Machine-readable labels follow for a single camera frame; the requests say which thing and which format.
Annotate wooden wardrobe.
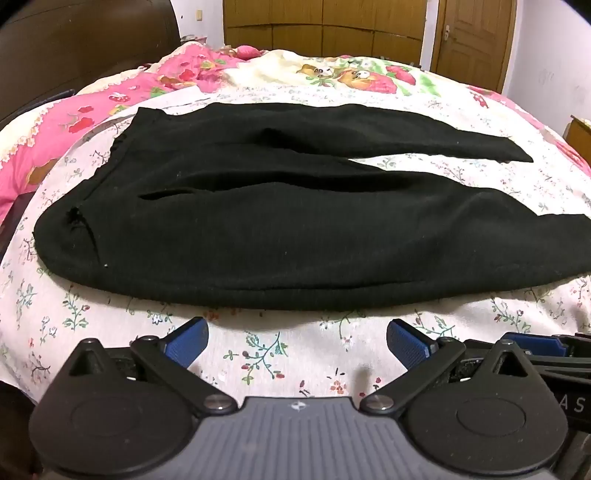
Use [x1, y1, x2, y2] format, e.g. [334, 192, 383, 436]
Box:
[223, 0, 438, 52]

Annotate black pants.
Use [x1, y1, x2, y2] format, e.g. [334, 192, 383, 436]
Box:
[33, 102, 591, 312]

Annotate dark wooden headboard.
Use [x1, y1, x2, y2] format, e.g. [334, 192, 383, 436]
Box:
[0, 0, 182, 132]

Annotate pink strawberry print quilt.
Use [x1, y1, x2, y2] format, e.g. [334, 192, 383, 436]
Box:
[0, 41, 591, 222]

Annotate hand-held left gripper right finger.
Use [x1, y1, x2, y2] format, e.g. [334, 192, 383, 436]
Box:
[359, 318, 533, 414]

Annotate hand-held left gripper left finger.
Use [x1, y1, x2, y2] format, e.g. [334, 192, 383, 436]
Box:
[60, 316, 239, 414]

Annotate wooden nightstand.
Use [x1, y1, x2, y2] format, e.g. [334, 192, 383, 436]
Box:
[564, 114, 591, 164]

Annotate wooden door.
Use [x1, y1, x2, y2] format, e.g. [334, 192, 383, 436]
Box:
[430, 0, 519, 93]

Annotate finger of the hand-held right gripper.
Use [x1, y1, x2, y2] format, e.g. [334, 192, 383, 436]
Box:
[501, 331, 591, 359]

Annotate white floral bed sheet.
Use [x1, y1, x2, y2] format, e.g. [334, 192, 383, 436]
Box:
[0, 87, 591, 418]

